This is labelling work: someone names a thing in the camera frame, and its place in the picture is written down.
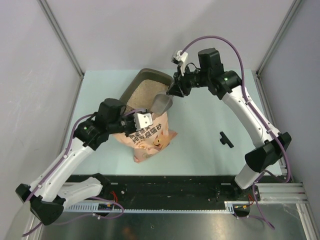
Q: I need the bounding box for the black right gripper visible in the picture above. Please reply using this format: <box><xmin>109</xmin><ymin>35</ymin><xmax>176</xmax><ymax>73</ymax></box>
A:
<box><xmin>166</xmin><ymin>64</ymin><xmax>210</xmax><ymax>98</ymax></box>

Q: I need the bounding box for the silver metal scoop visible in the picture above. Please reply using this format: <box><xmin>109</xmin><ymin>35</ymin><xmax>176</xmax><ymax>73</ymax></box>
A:
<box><xmin>150</xmin><ymin>92</ymin><xmax>174</xmax><ymax>116</ymax></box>

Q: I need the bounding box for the pink cat litter bag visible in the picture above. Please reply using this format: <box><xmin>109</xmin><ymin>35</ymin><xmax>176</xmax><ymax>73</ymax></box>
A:
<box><xmin>113</xmin><ymin>112</ymin><xmax>177</xmax><ymax>163</ymax></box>

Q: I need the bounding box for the black bag sealing clip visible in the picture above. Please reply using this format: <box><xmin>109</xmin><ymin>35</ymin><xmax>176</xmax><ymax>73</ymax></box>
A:
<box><xmin>219</xmin><ymin>131</ymin><xmax>234</xmax><ymax>149</ymax></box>

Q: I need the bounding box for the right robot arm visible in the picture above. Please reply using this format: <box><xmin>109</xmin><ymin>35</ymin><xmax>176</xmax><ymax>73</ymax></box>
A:
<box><xmin>167</xmin><ymin>48</ymin><xmax>292</xmax><ymax>201</ymax></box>

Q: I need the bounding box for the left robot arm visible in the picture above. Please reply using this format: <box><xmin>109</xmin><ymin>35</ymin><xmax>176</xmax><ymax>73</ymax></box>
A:
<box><xmin>15</xmin><ymin>98</ymin><xmax>153</xmax><ymax>226</ymax></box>

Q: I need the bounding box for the brown litter box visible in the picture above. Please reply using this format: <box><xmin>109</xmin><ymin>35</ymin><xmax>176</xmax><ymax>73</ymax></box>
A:
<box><xmin>119</xmin><ymin>68</ymin><xmax>173</xmax><ymax>112</ymax></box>

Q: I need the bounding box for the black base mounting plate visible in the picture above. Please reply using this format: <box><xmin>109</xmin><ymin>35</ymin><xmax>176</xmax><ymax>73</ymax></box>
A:
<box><xmin>51</xmin><ymin>173</ymin><xmax>293</xmax><ymax>210</ymax></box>

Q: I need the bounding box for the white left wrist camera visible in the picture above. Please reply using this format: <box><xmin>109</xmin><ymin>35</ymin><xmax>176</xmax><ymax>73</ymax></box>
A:
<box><xmin>133</xmin><ymin>112</ymin><xmax>153</xmax><ymax>131</ymax></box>

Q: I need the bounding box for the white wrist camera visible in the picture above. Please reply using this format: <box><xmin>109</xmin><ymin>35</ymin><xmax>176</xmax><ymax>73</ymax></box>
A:
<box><xmin>171</xmin><ymin>50</ymin><xmax>189</xmax><ymax>76</ymax></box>
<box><xmin>133</xmin><ymin>112</ymin><xmax>153</xmax><ymax>131</ymax></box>

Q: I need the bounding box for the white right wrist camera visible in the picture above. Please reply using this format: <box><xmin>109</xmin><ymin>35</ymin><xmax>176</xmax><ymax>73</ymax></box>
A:
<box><xmin>171</xmin><ymin>50</ymin><xmax>189</xmax><ymax>76</ymax></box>

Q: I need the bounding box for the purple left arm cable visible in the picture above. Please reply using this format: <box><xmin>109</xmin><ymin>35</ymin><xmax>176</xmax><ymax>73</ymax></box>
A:
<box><xmin>21</xmin><ymin>107</ymin><xmax>148</xmax><ymax>238</ymax></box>

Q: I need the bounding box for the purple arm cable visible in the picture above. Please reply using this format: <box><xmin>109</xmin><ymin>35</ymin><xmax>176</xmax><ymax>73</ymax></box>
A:
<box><xmin>181</xmin><ymin>34</ymin><xmax>295</xmax><ymax>230</ymax></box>
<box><xmin>21</xmin><ymin>107</ymin><xmax>148</xmax><ymax>238</ymax></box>

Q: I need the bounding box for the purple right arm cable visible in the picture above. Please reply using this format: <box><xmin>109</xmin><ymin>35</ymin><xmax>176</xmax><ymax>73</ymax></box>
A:
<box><xmin>181</xmin><ymin>34</ymin><xmax>295</xmax><ymax>230</ymax></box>

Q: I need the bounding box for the grey slotted cable duct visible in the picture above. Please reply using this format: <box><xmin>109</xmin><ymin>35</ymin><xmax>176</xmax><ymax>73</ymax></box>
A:
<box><xmin>64</xmin><ymin>201</ymin><xmax>249</xmax><ymax>214</ymax></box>

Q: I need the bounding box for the aluminium rail right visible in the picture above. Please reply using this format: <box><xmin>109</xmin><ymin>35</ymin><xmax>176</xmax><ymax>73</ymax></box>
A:
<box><xmin>257</xmin><ymin>183</ymin><xmax>308</xmax><ymax>204</ymax></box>

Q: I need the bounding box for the aluminium frame post left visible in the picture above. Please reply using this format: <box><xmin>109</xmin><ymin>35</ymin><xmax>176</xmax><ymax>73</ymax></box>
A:
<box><xmin>37</xmin><ymin>0</ymin><xmax>85</xmax><ymax>80</ymax></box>

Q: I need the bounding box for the aluminium frame post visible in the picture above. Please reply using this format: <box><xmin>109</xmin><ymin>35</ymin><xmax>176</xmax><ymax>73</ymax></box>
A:
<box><xmin>37</xmin><ymin>0</ymin><xmax>85</xmax><ymax>80</ymax></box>
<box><xmin>256</xmin><ymin>0</ymin><xmax>305</xmax><ymax>76</ymax></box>

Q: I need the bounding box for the aluminium frame post right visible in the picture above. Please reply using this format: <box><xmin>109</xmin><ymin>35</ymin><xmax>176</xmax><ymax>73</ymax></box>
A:
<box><xmin>256</xmin><ymin>0</ymin><xmax>305</xmax><ymax>76</ymax></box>

